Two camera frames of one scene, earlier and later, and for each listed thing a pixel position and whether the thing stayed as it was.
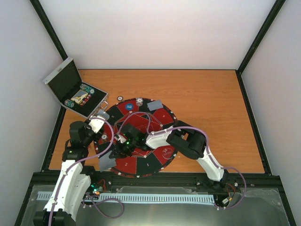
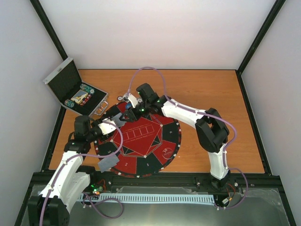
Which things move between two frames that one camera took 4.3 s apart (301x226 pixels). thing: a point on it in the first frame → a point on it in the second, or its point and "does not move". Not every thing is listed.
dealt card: x=105 y=162 does not move
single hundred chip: x=120 y=98 does not move
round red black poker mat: x=122 y=147 does not move
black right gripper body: x=126 y=149 → x=138 y=115
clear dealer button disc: x=167 y=153 does not move
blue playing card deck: x=103 y=114 → x=117 y=121
